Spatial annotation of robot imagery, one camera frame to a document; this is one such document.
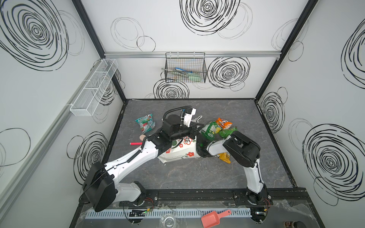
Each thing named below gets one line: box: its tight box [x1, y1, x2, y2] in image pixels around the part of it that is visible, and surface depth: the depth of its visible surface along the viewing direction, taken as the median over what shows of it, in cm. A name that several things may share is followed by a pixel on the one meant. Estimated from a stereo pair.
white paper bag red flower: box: [157, 135, 201, 164], surface depth 76 cm
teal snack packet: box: [134, 113, 156, 134], surface depth 101 cm
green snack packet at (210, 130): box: [198, 121, 222, 141], surface depth 97 cm
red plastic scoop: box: [201, 209, 231, 228], surface depth 69 cm
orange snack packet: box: [215, 117, 233, 130], surface depth 95 cm
